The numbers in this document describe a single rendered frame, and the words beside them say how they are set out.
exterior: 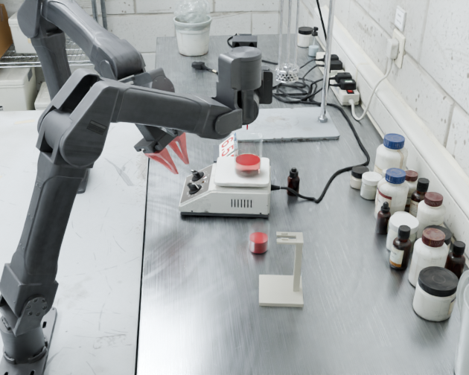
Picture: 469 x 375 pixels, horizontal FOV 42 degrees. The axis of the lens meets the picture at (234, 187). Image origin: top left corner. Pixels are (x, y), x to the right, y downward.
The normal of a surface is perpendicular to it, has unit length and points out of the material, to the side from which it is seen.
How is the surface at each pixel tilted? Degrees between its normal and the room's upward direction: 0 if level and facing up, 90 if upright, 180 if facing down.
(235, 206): 90
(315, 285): 0
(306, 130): 0
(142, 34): 90
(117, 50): 24
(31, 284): 90
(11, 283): 66
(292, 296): 0
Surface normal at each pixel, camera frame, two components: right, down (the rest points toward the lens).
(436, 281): 0.00, -0.85
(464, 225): -1.00, 0.04
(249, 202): -0.06, 0.51
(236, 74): 0.61, 0.40
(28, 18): -0.65, 0.39
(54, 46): 0.75, 0.16
